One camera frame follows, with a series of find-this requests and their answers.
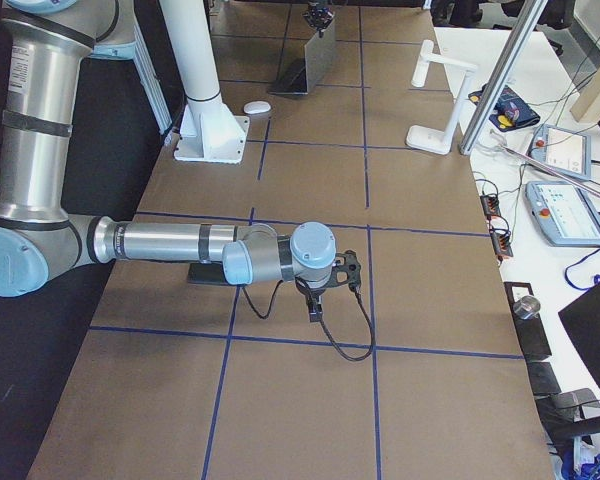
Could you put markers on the near teach pendant tablet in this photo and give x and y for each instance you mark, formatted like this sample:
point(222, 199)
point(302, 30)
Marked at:
point(564, 214)

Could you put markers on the small metal cylinder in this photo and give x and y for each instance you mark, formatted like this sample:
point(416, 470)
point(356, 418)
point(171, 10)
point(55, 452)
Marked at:
point(526, 307)

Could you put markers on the grey laptop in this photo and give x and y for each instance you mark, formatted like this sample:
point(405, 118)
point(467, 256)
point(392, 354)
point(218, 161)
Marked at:
point(304, 73)

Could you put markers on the white pillar mount base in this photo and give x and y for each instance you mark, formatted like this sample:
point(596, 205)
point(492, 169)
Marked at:
point(209, 131)

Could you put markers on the aluminium frame post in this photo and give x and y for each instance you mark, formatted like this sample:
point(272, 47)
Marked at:
point(527, 20)

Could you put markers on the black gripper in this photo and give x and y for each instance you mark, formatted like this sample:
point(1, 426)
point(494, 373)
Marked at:
point(310, 291)
point(319, 11)

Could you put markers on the white computer mouse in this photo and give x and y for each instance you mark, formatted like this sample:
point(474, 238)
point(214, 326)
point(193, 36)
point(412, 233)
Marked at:
point(257, 107)

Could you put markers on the far teach pendant tablet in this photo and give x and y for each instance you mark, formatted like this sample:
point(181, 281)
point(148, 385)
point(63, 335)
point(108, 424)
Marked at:
point(564, 150)

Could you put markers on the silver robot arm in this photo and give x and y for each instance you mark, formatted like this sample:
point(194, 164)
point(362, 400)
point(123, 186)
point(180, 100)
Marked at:
point(112, 155)

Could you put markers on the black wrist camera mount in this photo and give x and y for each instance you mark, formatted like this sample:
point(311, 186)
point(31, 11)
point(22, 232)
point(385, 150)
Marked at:
point(345, 271)

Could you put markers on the dark blue space pouch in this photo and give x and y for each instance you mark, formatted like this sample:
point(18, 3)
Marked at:
point(511, 112)

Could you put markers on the teach pendant tablet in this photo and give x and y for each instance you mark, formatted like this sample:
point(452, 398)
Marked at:
point(564, 150)
point(564, 214)

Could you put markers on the black orange connector strip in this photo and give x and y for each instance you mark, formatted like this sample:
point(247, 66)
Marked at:
point(498, 227)

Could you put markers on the black mouse pad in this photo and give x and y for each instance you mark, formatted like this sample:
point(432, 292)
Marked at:
point(206, 274)

